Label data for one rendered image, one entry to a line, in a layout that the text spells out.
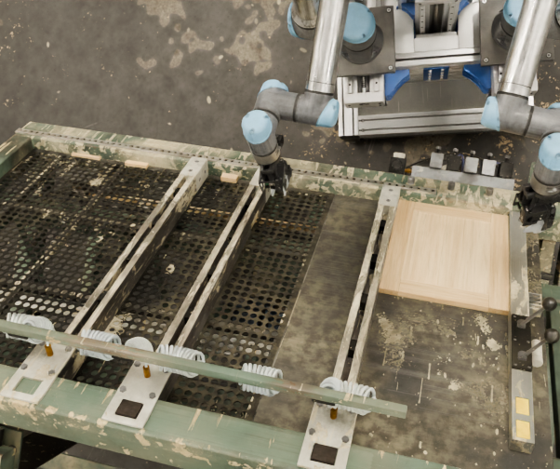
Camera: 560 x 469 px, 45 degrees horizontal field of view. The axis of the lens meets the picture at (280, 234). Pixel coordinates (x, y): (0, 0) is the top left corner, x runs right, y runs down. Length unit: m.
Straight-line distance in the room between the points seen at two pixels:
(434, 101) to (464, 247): 1.07
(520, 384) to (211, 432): 0.78
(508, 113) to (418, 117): 1.44
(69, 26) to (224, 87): 0.94
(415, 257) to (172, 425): 0.97
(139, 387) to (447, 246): 1.10
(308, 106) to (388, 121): 1.37
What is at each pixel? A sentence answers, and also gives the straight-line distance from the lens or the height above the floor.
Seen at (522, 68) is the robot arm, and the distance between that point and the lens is 1.72.
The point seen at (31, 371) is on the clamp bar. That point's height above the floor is 1.84.
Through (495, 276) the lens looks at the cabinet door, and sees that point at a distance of 2.14.
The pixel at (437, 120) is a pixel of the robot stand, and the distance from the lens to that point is 3.11.
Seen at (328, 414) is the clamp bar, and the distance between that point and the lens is 1.57.
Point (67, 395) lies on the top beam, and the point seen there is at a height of 1.87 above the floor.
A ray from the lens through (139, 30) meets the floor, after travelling 3.75.
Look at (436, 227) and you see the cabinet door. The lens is 2.30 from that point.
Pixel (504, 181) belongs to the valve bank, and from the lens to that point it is 2.58.
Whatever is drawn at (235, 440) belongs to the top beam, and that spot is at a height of 1.88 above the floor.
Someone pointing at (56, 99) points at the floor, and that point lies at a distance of 3.88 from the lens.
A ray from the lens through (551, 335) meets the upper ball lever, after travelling 1.80.
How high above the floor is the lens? 3.29
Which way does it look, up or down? 78 degrees down
